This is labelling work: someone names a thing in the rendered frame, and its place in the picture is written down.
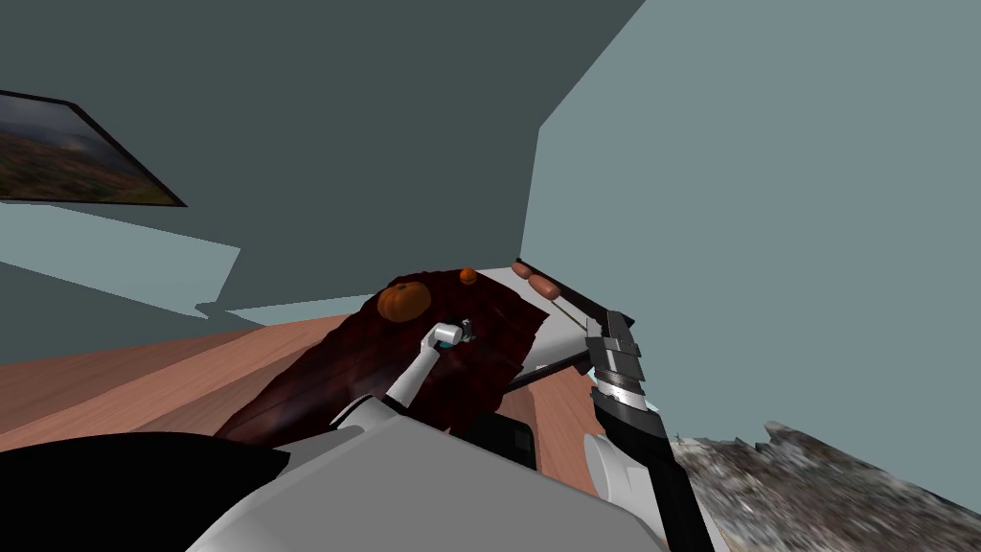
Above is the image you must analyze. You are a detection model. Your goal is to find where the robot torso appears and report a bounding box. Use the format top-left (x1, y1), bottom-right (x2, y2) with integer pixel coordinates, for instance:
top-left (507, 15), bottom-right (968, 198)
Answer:
top-left (186, 412), bottom-right (670, 552)

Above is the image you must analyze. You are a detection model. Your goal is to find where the framed landscape picture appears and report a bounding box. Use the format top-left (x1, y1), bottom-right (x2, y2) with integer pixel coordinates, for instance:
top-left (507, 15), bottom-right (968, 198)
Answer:
top-left (0, 89), bottom-right (189, 209)

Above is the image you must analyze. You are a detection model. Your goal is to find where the dark red cloth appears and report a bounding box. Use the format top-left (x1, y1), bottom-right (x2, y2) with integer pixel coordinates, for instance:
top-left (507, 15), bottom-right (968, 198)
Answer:
top-left (214, 267), bottom-right (550, 448)

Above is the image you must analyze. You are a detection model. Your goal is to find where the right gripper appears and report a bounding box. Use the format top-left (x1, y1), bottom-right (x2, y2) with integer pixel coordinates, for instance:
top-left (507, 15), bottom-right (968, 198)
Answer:
top-left (585, 310), bottom-right (639, 357)

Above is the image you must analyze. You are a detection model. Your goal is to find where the thin yellow stick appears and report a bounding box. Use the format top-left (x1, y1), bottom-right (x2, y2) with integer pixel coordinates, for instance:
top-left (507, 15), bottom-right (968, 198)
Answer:
top-left (550, 296), bottom-right (590, 334)

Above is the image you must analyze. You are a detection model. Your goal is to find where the large orange pumpkin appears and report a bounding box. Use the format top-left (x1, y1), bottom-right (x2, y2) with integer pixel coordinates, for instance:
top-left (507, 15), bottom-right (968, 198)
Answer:
top-left (376, 281), bottom-right (434, 324)

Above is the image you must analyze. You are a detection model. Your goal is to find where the white table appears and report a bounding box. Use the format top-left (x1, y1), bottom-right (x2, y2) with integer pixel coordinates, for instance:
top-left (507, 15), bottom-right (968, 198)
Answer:
top-left (474, 258), bottom-right (637, 394)

